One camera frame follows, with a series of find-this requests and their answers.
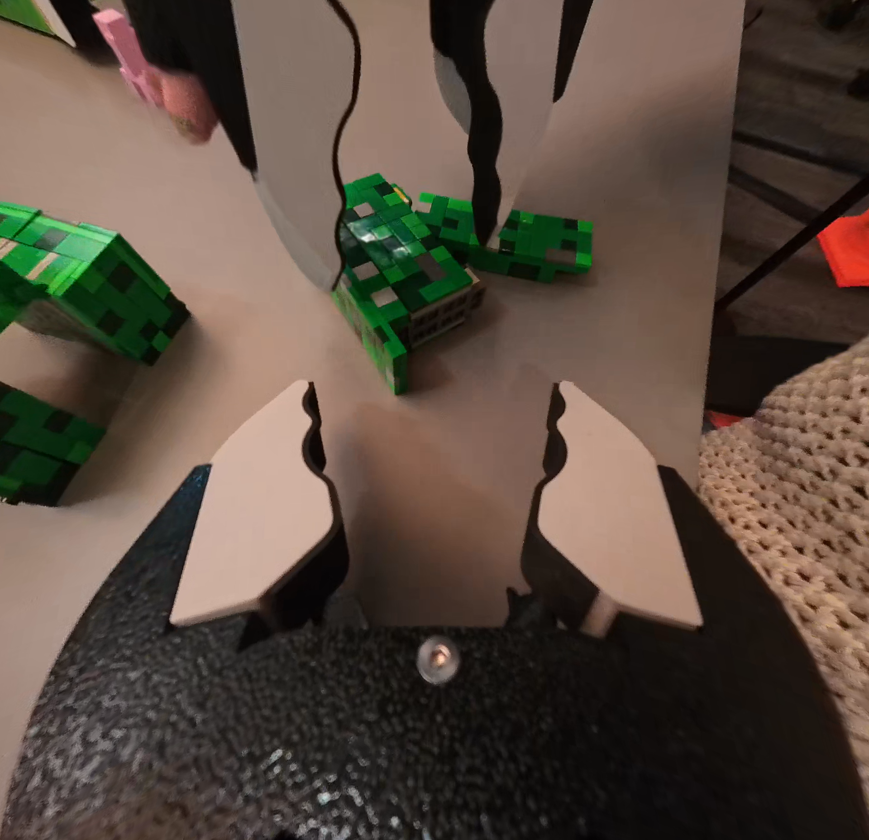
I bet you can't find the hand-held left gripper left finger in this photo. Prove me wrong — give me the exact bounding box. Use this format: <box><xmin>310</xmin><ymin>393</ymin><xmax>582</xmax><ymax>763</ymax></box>
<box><xmin>168</xmin><ymin>380</ymin><xmax>350</xmax><ymax>634</ymax></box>

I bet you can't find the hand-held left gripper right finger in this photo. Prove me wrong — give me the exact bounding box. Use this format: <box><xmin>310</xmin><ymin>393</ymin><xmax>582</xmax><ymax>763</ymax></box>
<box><xmin>521</xmin><ymin>380</ymin><xmax>704</xmax><ymax>638</ymax></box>

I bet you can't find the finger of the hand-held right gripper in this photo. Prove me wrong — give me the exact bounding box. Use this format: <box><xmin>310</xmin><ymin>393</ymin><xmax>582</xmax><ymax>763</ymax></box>
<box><xmin>228</xmin><ymin>0</ymin><xmax>360</xmax><ymax>292</ymax></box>
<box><xmin>433</xmin><ymin>0</ymin><xmax>568</xmax><ymax>249</ymax></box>

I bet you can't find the green lego panel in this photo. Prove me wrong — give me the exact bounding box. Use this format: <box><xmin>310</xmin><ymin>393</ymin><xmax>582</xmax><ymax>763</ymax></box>
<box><xmin>415</xmin><ymin>192</ymin><xmax>596</xmax><ymax>285</ymax></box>

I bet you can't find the hollow green lego block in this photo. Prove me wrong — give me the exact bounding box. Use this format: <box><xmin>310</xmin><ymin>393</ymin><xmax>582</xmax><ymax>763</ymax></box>
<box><xmin>331</xmin><ymin>173</ymin><xmax>488</xmax><ymax>397</ymax></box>

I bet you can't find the pink lego pig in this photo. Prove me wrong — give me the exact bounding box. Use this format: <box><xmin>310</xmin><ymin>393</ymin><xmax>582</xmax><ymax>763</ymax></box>
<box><xmin>91</xmin><ymin>8</ymin><xmax>167</xmax><ymax>110</ymax></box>

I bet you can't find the green cardboard set box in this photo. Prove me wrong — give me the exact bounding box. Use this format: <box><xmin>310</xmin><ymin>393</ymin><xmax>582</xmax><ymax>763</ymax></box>
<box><xmin>0</xmin><ymin>0</ymin><xmax>113</xmax><ymax>48</ymax></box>

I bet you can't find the large green lego assembly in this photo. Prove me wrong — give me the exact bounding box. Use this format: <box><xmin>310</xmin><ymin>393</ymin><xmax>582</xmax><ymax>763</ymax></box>
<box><xmin>0</xmin><ymin>202</ymin><xmax>192</xmax><ymax>508</ymax></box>

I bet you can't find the person's right hand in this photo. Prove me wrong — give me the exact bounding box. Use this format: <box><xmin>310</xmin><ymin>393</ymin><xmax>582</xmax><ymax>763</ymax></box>
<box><xmin>163</xmin><ymin>71</ymin><xmax>220</xmax><ymax>144</ymax></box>

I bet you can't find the beige knit sweater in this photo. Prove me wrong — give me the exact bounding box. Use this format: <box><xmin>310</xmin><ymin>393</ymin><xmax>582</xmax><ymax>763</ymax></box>
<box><xmin>698</xmin><ymin>337</ymin><xmax>869</xmax><ymax>793</ymax></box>

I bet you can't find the black floor stand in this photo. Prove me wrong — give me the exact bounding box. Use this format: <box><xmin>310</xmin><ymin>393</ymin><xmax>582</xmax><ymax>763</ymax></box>
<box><xmin>714</xmin><ymin>174</ymin><xmax>869</xmax><ymax>312</ymax></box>

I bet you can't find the orange cloth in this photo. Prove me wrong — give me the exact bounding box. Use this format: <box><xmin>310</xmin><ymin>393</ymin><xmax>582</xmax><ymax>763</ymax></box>
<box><xmin>816</xmin><ymin>210</ymin><xmax>869</xmax><ymax>288</ymax></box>

